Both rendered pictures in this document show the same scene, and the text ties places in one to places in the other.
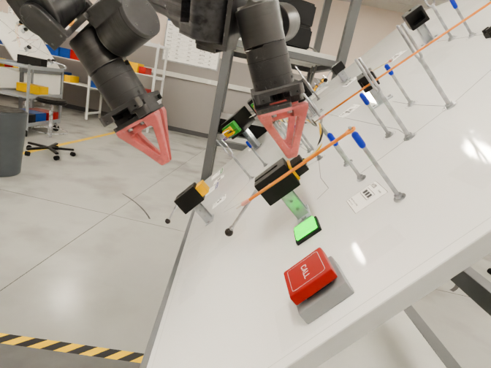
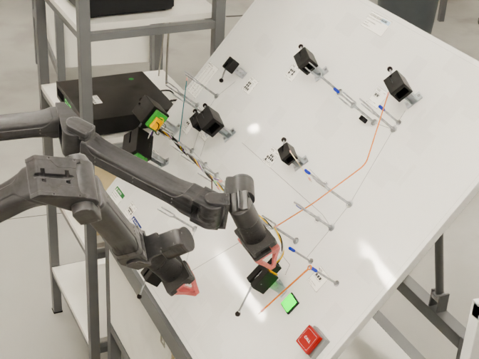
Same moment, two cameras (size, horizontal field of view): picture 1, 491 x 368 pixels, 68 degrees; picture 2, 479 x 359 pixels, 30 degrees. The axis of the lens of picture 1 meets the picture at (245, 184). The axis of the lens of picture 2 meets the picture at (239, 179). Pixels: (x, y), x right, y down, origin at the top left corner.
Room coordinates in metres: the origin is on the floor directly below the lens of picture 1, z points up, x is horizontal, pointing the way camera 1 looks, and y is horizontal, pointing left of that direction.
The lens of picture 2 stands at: (-1.08, 0.69, 2.39)
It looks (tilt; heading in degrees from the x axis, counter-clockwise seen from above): 29 degrees down; 338
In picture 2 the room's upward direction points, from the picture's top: 3 degrees clockwise
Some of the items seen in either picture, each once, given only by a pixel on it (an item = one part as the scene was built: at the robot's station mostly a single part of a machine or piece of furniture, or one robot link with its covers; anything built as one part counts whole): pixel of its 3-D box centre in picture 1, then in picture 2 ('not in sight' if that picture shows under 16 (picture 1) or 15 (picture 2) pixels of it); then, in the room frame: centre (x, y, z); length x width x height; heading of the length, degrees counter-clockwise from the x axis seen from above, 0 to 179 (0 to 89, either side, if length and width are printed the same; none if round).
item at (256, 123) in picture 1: (250, 127); (115, 102); (1.73, 0.03, 1.09); 0.35 x 0.33 x 0.07; 5
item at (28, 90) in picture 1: (32, 94); not in sight; (5.39, 3.37, 0.54); 0.99 x 0.50 x 1.08; 0
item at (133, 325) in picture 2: not in sight; (138, 322); (1.13, 0.10, 0.60); 0.55 x 0.02 x 0.39; 5
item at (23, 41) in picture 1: (25, 68); not in sight; (6.35, 4.12, 0.83); 1.18 x 0.72 x 1.65; 179
